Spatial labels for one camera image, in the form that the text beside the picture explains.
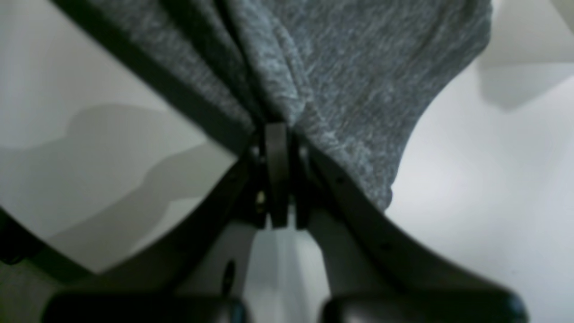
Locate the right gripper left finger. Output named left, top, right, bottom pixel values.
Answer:
left=43, top=123, right=290, bottom=323

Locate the grey t-shirt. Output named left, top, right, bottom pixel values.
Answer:
left=55, top=0, right=492, bottom=211

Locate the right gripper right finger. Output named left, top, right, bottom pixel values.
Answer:
left=290, top=133, right=529, bottom=323

